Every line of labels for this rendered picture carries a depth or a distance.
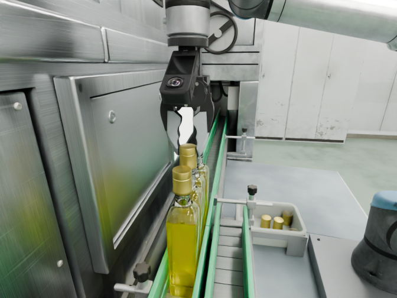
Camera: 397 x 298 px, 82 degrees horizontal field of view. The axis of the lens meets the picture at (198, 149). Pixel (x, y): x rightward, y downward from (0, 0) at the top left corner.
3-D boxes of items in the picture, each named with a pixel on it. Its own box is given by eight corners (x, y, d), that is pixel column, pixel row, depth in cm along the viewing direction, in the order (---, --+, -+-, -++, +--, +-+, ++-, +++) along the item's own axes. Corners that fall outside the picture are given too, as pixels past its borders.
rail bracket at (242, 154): (223, 162, 136) (224, 126, 128) (251, 164, 133) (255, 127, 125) (223, 166, 131) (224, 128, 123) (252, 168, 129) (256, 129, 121)
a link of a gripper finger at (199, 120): (215, 146, 50) (208, 104, 47) (212, 156, 44) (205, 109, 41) (201, 148, 50) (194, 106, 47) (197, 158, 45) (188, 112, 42)
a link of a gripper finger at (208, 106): (217, 129, 44) (210, 82, 41) (216, 132, 42) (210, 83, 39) (193, 132, 45) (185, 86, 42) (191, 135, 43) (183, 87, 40)
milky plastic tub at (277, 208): (234, 216, 93) (236, 197, 90) (292, 222, 90) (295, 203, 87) (234, 248, 77) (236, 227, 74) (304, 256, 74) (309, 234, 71)
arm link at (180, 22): (207, 4, 34) (155, 6, 36) (207, 38, 36) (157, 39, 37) (211, 14, 41) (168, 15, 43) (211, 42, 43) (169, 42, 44)
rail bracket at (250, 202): (214, 216, 72) (214, 181, 68) (269, 221, 70) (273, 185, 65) (212, 222, 69) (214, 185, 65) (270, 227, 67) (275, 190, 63)
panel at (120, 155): (188, 133, 125) (187, 67, 113) (194, 133, 124) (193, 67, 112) (93, 273, 41) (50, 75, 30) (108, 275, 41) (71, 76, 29)
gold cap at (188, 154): (181, 162, 48) (181, 142, 47) (198, 163, 48) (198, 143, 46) (177, 169, 45) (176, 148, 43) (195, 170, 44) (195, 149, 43)
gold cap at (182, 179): (175, 185, 44) (173, 164, 42) (193, 186, 43) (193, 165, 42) (171, 195, 40) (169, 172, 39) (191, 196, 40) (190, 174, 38)
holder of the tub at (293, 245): (221, 216, 94) (222, 200, 91) (292, 223, 90) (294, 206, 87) (218, 247, 78) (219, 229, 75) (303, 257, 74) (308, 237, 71)
